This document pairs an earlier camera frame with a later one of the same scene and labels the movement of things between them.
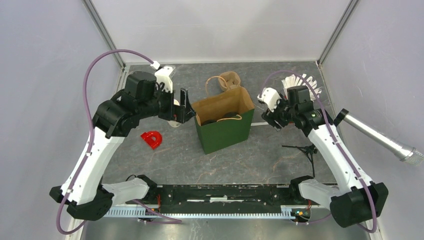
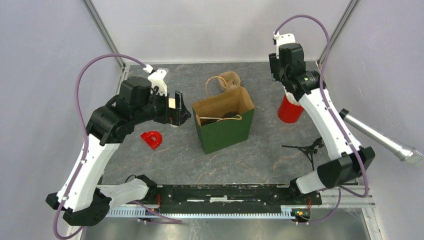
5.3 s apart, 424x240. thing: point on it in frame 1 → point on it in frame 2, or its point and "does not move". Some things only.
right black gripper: [270, 117] → [274, 63]
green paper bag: [223, 120] does not move
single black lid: [230, 114] does not move
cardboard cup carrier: [228, 80] does not move
